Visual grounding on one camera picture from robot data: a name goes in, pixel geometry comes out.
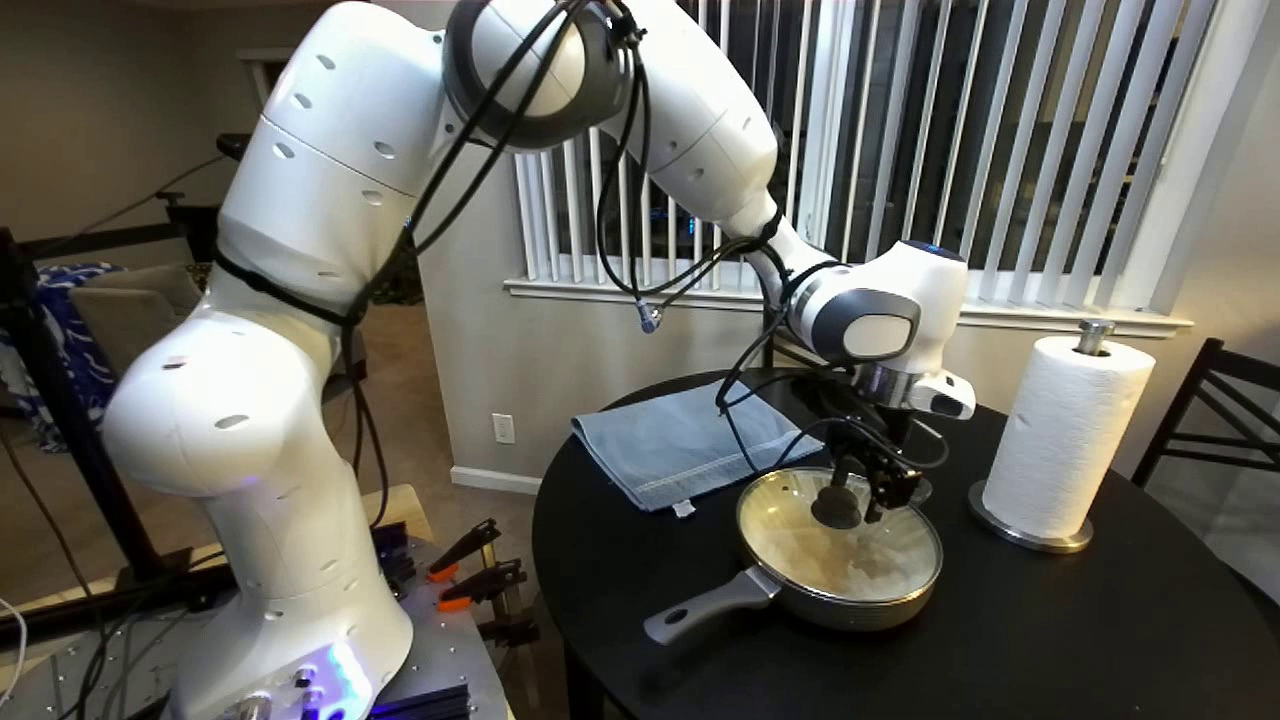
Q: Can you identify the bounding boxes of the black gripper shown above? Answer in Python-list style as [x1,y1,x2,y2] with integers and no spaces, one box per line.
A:
[797,367,929,522]

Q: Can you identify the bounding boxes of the glass lid with black knob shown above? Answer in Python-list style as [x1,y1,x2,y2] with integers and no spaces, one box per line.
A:
[737,463,946,612]

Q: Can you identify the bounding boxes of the metal robot base platform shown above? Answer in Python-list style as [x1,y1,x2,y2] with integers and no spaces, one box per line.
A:
[357,521,518,720]

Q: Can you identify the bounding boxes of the metal paper towel holder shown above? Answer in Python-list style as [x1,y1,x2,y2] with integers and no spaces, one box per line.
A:
[962,316,1121,559]

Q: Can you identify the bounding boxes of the white paper towel roll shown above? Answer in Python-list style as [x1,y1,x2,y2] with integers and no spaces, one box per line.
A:
[980,330,1161,544]

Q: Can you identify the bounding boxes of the blue folded towel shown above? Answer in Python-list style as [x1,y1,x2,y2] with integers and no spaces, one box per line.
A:
[566,379,827,521]

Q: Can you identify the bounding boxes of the black chair with crossed back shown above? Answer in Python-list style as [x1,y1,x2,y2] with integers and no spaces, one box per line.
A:
[1127,337,1280,492]

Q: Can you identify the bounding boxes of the white vertical window blinds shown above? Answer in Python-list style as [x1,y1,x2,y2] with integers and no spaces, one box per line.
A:
[508,0,1222,311]

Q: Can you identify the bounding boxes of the black orange spring clamp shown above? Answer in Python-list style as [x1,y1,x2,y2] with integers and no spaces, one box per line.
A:
[423,515,505,589]
[433,557,529,621]

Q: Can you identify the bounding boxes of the blue patterned cloth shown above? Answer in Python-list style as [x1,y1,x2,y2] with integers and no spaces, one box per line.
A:
[29,256,130,433]

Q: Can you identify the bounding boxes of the grey frying pan black handle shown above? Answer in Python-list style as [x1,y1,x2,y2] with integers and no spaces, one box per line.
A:
[639,463,946,650]

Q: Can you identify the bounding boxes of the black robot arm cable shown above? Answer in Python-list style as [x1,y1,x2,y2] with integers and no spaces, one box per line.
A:
[205,0,855,463]

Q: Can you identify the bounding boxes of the black metal stand frame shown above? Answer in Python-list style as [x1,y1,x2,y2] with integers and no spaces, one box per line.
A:
[0,217,249,650]

